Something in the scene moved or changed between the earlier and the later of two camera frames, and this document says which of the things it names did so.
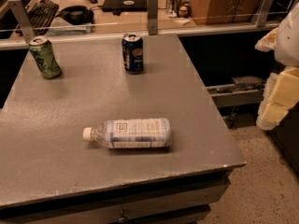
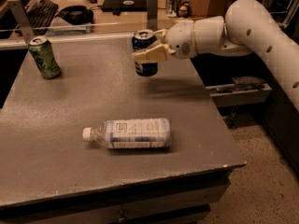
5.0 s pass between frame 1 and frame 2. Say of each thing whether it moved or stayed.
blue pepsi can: moved
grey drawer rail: stayed
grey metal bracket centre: stayed
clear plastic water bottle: stayed
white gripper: moved
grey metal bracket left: stayed
